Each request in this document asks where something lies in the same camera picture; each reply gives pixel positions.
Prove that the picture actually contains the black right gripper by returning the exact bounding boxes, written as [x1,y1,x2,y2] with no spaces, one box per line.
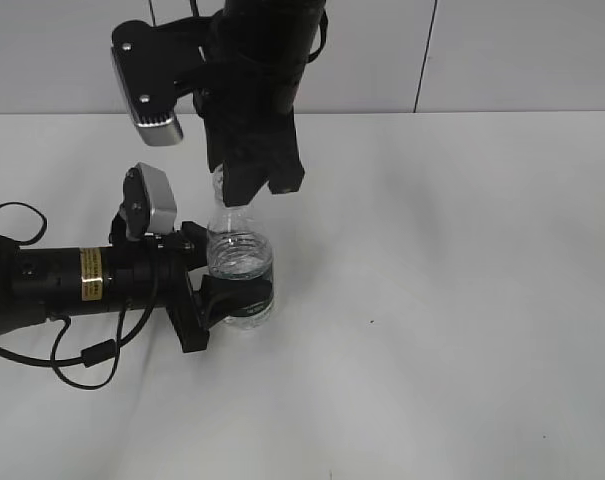
[194,9,307,207]

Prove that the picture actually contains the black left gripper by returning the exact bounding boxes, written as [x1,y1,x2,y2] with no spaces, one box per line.
[146,221,274,352]

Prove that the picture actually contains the clear cestbon water bottle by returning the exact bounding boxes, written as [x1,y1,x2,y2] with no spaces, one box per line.
[206,165,275,331]

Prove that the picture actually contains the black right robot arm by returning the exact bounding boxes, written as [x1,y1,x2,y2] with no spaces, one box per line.
[193,1,328,207]

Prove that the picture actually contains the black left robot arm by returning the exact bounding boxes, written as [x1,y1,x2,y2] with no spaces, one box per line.
[0,222,273,353]

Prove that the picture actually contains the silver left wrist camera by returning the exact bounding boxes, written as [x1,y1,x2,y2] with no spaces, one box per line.
[119,162,177,241]

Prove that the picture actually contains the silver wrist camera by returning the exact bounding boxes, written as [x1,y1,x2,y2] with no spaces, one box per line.
[119,162,177,241]
[111,20,183,147]

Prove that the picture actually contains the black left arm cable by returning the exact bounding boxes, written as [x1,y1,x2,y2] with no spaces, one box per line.
[0,201,156,390]

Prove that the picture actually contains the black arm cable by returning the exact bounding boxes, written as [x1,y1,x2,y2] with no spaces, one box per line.
[0,201,156,390]
[304,9,330,65]

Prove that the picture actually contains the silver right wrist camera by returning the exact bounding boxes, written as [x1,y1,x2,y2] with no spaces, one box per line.
[111,20,183,147]

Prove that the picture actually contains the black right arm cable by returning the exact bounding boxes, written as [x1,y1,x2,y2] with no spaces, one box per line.
[304,9,330,65]

